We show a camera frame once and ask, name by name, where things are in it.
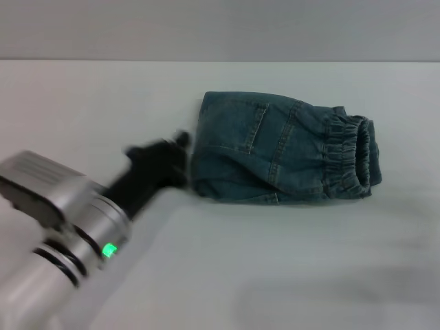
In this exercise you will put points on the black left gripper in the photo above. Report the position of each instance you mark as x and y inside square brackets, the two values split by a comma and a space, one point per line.
[151, 168]

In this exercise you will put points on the blue denim shorts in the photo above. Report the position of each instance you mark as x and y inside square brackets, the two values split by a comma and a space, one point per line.
[275, 148]

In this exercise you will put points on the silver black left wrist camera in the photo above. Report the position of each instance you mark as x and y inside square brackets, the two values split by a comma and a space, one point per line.
[38, 182]

